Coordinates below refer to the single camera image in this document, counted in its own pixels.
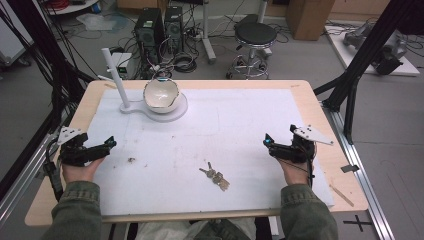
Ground thin wooden stick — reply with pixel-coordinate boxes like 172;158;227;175
329;184;355;208

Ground white ceramic bowl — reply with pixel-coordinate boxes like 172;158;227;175
142;77;181;115

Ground aluminium rail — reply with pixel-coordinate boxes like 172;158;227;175
320;99;397;240
0;132;62;228

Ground small black computer tower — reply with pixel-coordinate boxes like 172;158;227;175
163;5;185;53

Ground large black computer tower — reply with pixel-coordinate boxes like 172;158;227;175
134;7;165;66

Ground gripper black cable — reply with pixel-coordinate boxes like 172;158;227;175
44;137;65;203
279;155;317;188

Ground white electronic box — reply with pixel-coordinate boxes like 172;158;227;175
106;52;135;80

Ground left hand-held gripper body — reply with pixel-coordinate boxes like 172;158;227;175
56;126;102;168

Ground grey metal desk leg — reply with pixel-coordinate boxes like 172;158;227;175
201;0;218;65

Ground person's right hand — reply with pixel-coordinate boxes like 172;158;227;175
277;155;318;187

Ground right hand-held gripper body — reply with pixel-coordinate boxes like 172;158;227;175
281;124;335;164

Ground brown cardboard box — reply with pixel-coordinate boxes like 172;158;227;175
285;0;336;42

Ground coiled black cables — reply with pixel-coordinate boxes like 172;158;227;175
172;52;198;74

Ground black round stool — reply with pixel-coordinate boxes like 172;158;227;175
225;21;279;81

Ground person's left hand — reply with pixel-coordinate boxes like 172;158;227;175
61;156;107;184

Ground white board with grey devices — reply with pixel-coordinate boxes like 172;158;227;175
324;19;421;78

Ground black tape piece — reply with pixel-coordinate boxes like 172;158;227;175
340;163;361;174

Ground black metal frame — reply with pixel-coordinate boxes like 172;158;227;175
313;0;424;145

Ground person's lap clothing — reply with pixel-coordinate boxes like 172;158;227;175
135;217;258;240

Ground white stand with pole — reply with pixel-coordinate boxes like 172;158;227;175
100;47;189;124

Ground white foam board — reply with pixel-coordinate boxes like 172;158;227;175
84;87;335;217

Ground bunch of metal keys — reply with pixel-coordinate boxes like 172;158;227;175
198;161;231;192

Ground black frame with cables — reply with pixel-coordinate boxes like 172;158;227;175
0;0;98;134

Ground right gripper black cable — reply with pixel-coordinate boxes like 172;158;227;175
279;155;317;188

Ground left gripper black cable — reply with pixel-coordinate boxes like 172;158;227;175
44;137;65;203

